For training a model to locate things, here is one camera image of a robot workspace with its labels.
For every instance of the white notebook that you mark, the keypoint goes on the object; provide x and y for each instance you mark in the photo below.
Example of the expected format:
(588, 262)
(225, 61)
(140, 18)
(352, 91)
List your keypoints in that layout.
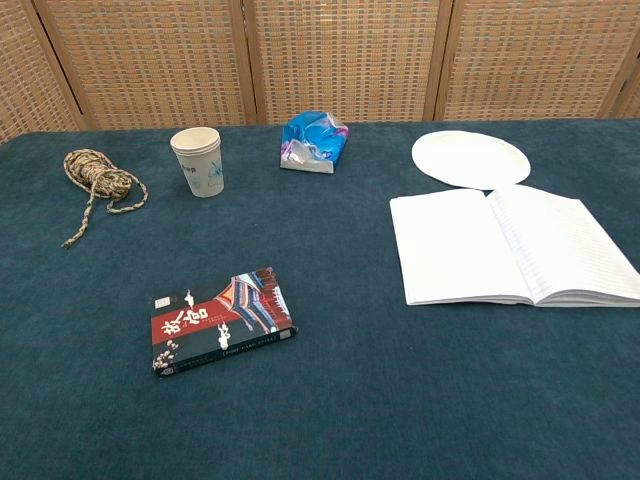
(450, 245)

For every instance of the white paper plate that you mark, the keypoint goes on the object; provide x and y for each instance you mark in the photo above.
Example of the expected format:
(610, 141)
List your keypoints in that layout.
(469, 158)

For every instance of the blue tissue pack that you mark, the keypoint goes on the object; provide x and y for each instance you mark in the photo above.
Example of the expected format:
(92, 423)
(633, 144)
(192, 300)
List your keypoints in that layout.
(312, 145)

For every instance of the black red closed book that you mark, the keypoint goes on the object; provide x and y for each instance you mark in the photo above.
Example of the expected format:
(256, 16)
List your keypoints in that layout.
(220, 322)

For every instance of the woven folding screen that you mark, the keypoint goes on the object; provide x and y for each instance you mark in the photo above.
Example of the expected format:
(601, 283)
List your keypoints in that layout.
(320, 60)

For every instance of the white paper cup stack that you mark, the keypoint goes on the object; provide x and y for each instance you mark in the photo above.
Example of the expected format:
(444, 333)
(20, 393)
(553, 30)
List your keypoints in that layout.
(199, 165)

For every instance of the teal table cloth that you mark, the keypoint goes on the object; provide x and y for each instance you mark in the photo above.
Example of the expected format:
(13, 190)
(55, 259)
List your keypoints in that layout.
(320, 390)

